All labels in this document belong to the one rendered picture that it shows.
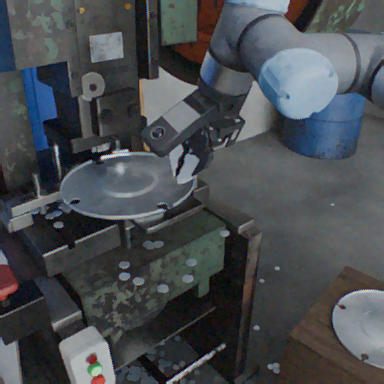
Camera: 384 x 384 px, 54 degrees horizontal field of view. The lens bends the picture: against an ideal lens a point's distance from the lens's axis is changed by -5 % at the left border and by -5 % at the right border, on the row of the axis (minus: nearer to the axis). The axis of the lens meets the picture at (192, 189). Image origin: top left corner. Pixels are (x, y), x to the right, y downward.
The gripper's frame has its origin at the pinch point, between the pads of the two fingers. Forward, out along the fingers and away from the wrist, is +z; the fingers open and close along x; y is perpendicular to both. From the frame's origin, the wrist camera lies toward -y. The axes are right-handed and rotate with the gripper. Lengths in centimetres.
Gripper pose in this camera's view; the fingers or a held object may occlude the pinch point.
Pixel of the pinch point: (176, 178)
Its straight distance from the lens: 68.9
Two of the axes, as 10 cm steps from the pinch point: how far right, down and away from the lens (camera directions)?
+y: 7.2, -3.5, 6.0
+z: -2.8, 6.4, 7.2
